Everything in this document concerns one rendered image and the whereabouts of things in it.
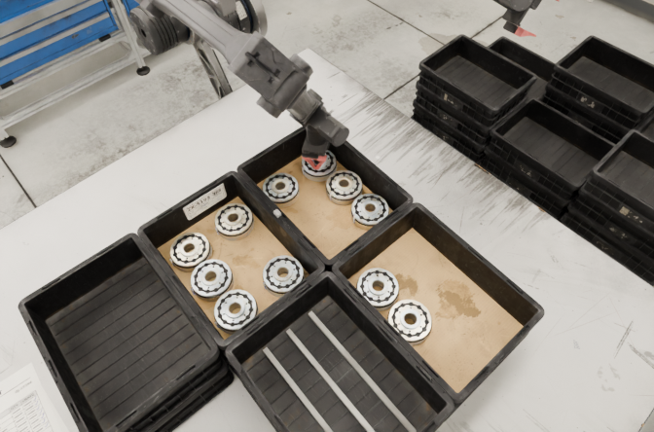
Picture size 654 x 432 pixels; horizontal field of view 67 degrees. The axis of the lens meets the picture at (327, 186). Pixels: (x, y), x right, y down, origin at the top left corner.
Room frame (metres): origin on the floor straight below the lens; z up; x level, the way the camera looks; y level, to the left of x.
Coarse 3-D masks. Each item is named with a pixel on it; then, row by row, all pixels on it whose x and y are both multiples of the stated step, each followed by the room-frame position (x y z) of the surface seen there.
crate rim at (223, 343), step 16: (224, 176) 0.83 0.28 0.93; (240, 176) 0.83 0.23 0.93; (176, 208) 0.73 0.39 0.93; (144, 224) 0.68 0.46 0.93; (144, 240) 0.64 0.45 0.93; (160, 256) 0.59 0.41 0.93; (320, 272) 0.53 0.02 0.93; (176, 288) 0.51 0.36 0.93; (192, 304) 0.47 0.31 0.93; (272, 304) 0.46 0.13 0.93; (256, 320) 0.42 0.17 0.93
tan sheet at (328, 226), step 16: (304, 176) 0.90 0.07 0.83; (304, 192) 0.84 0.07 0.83; (320, 192) 0.84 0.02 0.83; (368, 192) 0.83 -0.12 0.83; (288, 208) 0.79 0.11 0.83; (304, 208) 0.78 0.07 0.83; (320, 208) 0.78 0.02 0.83; (336, 208) 0.78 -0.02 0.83; (304, 224) 0.73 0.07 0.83; (320, 224) 0.73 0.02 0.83; (336, 224) 0.73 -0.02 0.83; (352, 224) 0.73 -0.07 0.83; (320, 240) 0.68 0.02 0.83; (336, 240) 0.68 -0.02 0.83; (352, 240) 0.68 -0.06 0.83
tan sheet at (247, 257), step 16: (208, 224) 0.74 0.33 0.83; (256, 224) 0.74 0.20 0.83; (208, 240) 0.69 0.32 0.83; (224, 240) 0.69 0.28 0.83; (240, 240) 0.69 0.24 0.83; (256, 240) 0.69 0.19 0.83; (272, 240) 0.68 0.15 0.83; (224, 256) 0.64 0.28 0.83; (240, 256) 0.64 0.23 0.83; (256, 256) 0.64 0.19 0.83; (272, 256) 0.64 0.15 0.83; (176, 272) 0.60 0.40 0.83; (192, 272) 0.60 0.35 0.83; (240, 272) 0.59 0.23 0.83; (256, 272) 0.59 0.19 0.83; (304, 272) 0.59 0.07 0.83; (240, 288) 0.55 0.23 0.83; (256, 288) 0.55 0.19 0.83; (208, 304) 0.51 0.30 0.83; (224, 336) 0.43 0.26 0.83
